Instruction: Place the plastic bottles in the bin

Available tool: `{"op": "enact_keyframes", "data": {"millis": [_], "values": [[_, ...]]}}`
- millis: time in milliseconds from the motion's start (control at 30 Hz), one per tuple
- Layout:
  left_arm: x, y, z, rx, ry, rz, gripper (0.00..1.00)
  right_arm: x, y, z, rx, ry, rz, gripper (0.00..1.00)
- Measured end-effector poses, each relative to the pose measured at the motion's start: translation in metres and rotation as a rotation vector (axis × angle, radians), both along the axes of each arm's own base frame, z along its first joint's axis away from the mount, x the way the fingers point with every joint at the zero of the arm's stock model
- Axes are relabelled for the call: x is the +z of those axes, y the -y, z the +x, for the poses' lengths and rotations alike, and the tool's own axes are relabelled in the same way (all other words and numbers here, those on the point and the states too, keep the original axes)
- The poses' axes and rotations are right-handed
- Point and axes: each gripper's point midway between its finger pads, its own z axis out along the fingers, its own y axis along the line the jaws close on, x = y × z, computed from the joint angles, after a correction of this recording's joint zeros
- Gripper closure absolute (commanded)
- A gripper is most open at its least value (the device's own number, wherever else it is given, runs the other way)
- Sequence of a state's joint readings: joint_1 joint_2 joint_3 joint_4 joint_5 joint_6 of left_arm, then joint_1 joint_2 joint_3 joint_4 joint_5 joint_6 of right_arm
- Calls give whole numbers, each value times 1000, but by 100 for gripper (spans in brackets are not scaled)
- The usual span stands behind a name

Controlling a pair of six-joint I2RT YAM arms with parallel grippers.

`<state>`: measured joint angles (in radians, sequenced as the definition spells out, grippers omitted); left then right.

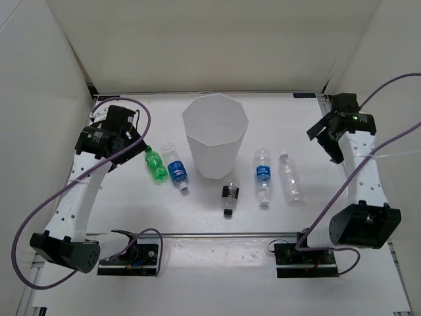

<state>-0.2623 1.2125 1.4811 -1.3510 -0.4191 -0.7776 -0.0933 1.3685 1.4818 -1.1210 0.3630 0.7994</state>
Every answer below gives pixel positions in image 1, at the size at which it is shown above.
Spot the green plastic soda bottle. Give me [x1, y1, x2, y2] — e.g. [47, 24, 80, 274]
[145, 145, 168, 184]

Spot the blue label Pocari bottle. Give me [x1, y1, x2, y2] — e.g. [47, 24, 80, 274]
[161, 143, 189, 196]

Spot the clear unlabelled plastic bottle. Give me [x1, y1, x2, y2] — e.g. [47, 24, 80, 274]
[279, 151, 305, 206]

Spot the blue label Aquarius bottle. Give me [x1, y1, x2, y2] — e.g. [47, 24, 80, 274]
[253, 148, 272, 209]

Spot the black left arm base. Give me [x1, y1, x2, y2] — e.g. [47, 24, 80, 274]
[97, 234, 161, 277]

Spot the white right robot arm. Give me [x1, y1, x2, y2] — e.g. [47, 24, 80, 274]
[295, 93, 401, 263]

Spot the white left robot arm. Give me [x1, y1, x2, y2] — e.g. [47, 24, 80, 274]
[30, 105, 147, 273]

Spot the white octagonal plastic bin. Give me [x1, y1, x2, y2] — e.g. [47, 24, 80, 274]
[182, 93, 249, 180]

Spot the small black label bottle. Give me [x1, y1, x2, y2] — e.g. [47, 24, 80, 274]
[221, 178, 240, 219]

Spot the aluminium rail across table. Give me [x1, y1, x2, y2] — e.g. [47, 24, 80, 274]
[85, 230, 333, 241]

